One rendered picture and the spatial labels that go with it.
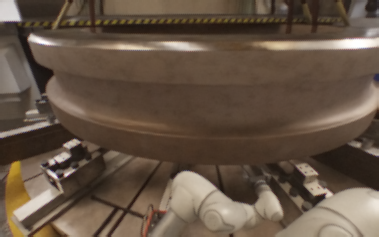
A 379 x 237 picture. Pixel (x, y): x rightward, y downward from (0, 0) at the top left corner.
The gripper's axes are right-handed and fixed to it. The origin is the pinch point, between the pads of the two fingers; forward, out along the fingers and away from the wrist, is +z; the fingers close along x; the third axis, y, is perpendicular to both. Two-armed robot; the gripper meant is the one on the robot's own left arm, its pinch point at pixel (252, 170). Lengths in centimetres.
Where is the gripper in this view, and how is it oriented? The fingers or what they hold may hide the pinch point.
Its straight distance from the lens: 151.1
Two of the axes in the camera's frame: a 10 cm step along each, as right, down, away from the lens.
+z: -0.7, -4.7, 8.8
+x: -10.0, 0.4, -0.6
